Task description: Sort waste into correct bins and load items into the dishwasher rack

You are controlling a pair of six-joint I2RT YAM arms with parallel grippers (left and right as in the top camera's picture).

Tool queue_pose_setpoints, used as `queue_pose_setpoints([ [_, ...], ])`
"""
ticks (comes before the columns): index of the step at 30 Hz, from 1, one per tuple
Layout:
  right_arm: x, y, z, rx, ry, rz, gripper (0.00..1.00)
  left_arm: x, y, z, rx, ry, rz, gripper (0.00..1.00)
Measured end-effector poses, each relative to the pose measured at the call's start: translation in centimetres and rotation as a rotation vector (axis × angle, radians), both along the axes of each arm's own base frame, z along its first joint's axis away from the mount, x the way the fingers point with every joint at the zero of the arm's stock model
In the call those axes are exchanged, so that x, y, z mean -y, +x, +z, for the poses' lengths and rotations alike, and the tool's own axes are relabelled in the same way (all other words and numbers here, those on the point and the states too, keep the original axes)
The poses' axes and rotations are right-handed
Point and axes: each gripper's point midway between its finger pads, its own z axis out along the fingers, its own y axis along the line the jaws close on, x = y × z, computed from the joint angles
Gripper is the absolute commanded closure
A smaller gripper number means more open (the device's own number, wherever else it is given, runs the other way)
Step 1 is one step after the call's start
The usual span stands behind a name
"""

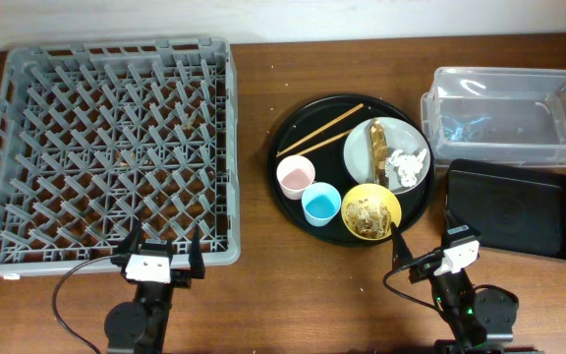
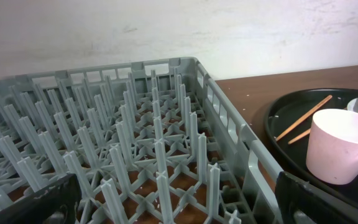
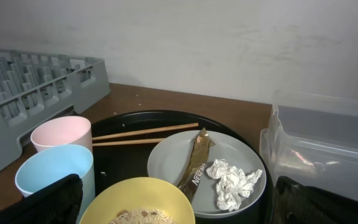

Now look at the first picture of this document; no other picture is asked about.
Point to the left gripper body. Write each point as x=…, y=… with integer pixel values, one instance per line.
x=178, y=274

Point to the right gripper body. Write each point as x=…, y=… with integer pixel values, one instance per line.
x=424, y=269

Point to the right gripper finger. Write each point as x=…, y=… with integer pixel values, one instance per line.
x=401, y=255
x=454, y=224

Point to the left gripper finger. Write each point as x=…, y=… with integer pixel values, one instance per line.
x=197, y=267
x=131, y=242

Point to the food scraps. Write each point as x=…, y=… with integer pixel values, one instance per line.
x=368, y=218

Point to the yellow bowl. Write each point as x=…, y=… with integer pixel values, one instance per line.
x=379, y=194

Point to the white tissue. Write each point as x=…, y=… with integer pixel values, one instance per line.
x=408, y=166

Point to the grey round plate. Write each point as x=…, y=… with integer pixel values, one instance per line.
x=399, y=135

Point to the blue cup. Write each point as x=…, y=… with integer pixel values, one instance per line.
x=320, y=203

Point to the gold foil wrapper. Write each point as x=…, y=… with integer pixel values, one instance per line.
x=378, y=153

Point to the pink cup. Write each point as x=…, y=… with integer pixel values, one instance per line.
x=294, y=174

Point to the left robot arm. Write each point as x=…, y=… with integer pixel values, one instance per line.
x=139, y=326

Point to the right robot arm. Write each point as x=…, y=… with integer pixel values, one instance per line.
x=480, y=317

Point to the grey plastic dishwasher rack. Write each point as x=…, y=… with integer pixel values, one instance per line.
x=97, y=139

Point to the black rectangular tray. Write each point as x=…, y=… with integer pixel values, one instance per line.
x=514, y=209

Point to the round black tray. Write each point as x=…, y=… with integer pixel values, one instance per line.
x=328, y=162

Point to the clear plastic bin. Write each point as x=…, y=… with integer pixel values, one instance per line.
x=510, y=116

